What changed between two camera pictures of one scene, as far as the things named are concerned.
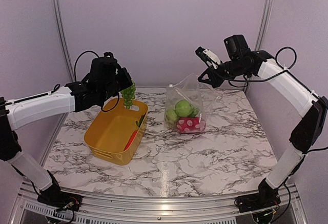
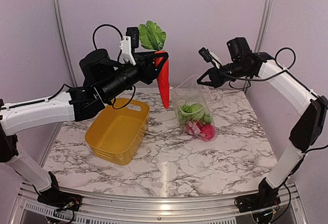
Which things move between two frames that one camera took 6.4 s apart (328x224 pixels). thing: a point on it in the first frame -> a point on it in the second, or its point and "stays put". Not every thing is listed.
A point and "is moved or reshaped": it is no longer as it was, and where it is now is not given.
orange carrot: (131, 140) -> (163, 79)
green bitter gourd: (195, 112) -> (207, 118)
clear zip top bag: (188, 102) is moved or reshaped
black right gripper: (214, 80) stays put
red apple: (197, 125) -> (207, 130)
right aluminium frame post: (267, 6) stays put
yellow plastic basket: (108, 132) stays put
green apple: (183, 108) -> (196, 107)
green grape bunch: (128, 95) -> (185, 115)
